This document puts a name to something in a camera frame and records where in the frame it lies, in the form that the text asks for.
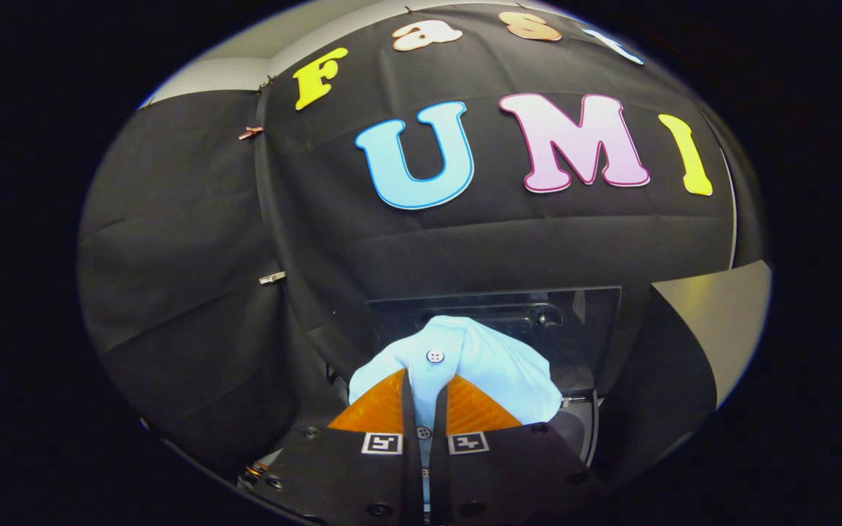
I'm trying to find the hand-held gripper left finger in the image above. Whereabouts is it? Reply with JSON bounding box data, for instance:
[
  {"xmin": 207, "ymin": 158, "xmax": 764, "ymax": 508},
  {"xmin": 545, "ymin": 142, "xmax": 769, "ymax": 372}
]
[{"xmin": 242, "ymin": 367, "xmax": 424, "ymax": 526}]

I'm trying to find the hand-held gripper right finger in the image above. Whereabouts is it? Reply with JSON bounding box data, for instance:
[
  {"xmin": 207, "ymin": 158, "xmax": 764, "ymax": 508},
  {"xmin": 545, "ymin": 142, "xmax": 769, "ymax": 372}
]
[{"xmin": 432, "ymin": 375, "xmax": 604, "ymax": 526}]

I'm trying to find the washing machine with steel drum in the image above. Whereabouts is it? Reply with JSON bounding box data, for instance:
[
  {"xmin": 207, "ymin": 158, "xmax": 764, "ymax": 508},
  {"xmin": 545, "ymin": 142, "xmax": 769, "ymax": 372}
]
[{"xmin": 242, "ymin": 362, "xmax": 604, "ymax": 487}]

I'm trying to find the light blue collared shirt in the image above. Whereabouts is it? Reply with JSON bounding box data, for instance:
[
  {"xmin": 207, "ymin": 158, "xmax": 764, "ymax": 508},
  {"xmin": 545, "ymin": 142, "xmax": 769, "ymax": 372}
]
[{"xmin": 348, "ymin": 316, "xmax": 564, "ymax": 468}]

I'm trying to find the black backdrop cloth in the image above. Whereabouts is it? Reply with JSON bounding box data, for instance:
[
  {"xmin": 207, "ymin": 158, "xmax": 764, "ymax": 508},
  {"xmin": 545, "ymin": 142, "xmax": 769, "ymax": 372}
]
[{"xmin": 76, "ymin": 4, "xmax": 769, "ymax": 483}]

